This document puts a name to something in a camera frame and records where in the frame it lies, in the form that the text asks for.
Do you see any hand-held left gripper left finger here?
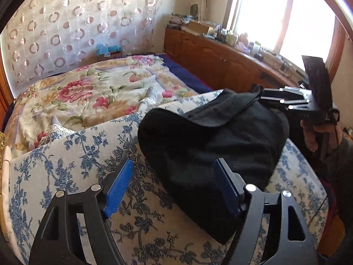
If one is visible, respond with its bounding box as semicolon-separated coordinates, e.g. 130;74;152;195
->
32;158;135;265

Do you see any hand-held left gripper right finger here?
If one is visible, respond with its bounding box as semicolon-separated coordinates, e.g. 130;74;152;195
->
214;158;317;265

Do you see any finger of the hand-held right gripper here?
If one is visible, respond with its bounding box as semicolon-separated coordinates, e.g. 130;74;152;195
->
262;87;313;100
261;95;312;114

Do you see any black t-shirt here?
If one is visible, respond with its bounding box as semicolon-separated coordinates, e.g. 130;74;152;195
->
137;88;290;245

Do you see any person's right hand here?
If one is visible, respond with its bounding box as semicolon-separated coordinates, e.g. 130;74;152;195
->
300;119;342;153

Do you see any blue floral white sheet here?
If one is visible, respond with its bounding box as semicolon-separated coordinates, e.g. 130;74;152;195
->
7;90;330;265

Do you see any pink figurine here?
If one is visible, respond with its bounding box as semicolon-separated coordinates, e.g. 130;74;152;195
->
237;33;250;49

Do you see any long wooden cabinet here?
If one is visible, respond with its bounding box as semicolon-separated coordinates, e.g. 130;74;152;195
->
164;28;306;93

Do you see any wooden-framed window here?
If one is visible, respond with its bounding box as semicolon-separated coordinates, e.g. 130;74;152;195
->
226;0;345;72

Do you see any floral satin quilt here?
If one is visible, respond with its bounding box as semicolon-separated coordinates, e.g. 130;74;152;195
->
4;55;199;155

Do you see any navy bed blanket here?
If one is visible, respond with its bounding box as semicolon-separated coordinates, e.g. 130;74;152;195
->
158;54;214;94

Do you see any open cardboard box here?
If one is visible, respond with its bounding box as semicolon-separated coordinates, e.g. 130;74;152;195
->
188;21;214;35

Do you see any pile of light cloths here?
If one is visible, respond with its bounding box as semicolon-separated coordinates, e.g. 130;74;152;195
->
169;12;193;30

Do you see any small blue box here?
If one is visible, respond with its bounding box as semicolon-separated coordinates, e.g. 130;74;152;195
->
96;44;123;61

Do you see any red-brown wooden wardrobe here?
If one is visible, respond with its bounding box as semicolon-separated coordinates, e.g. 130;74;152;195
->
0;61;14;133

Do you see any sheer circle-patterned curtain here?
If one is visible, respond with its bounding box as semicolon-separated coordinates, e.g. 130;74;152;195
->
3;0;167;86

